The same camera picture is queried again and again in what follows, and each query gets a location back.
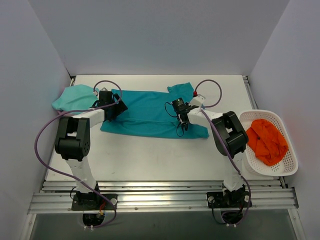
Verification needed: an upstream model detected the teal t-shirt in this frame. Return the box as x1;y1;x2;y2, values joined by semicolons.
100;82;209;139

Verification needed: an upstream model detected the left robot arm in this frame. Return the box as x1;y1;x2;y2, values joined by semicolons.
54;89;128;211

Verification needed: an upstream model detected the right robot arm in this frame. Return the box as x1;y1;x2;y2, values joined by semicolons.
171;95;251;208

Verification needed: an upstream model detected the mint green folded t-shirt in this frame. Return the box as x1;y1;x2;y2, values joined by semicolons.
51;84;98;112

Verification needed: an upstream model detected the orange t-shirt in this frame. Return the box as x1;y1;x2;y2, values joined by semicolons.
246;119;289;167

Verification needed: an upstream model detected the white perforated plastic basket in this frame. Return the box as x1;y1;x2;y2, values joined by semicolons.
239;110;299;177

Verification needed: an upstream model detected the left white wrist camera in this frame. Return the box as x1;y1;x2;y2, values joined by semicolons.
93;87;108;96

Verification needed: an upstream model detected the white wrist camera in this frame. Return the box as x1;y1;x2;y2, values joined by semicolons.
190;91;206;108
93;87;108;96

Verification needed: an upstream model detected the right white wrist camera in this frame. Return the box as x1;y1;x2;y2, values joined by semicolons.
190;91;206;108

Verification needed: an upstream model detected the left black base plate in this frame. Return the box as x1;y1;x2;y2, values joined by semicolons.
71;192;114;211

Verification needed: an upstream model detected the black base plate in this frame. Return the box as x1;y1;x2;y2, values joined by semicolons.
71;192;114;211
206;191;253;209

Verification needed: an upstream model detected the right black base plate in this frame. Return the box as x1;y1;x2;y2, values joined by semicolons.
206;191;253;209

